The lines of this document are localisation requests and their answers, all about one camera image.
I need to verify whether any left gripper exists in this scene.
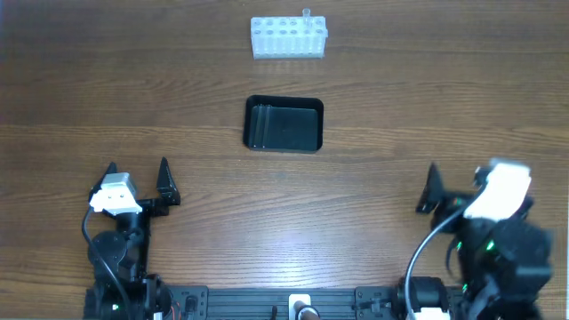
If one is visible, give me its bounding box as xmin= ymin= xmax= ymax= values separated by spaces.
xmin=90 ymin=156 xmax=181 ymax=218

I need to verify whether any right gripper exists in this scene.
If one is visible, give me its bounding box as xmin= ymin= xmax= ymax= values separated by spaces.
xmin=415 ymin=162 xmax=476 ymax=214

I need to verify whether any black tray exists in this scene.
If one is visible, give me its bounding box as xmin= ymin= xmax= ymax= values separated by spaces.
xmin=243 ymin=94 xmax=325 ymax=155

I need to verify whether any white test tube rack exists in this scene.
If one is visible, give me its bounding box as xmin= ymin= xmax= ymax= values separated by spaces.
xmin=250 ymin=15 xmax=330 ymax=60

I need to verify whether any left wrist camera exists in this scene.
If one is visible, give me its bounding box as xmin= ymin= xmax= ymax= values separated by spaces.
xmin=88 ymin=172 xmax=143 ymax=218

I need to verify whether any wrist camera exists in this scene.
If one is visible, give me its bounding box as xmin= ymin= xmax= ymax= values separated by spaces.
xmin=462 ymin=160 xmax=533 ymax=222
xmin=88 ymin=172 xmax=143 ymax=218

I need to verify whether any black cable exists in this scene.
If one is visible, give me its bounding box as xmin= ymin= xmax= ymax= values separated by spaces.
xmin=81 ymin=206 xmax=134 ymax=320
xmin=403 ymin=202 xmax=479 ymax=320

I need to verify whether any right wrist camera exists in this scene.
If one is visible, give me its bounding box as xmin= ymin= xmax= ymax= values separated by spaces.
xmin=462 ymin=160 xmax=533 ymax=222

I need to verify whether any mounting rail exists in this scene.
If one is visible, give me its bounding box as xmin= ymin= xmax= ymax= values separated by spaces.
xmin=84 ymin=284 xmax=466 ymax=320

